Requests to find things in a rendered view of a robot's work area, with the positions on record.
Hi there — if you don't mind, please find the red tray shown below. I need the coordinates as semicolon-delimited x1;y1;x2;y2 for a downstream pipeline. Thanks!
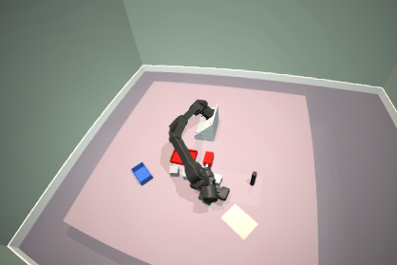
170;149;198;165

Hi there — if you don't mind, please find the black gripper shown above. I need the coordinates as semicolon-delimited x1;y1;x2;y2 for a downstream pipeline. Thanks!
189;182;230;200

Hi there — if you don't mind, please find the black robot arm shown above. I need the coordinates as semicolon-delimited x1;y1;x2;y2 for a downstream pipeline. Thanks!
168;99;218;203

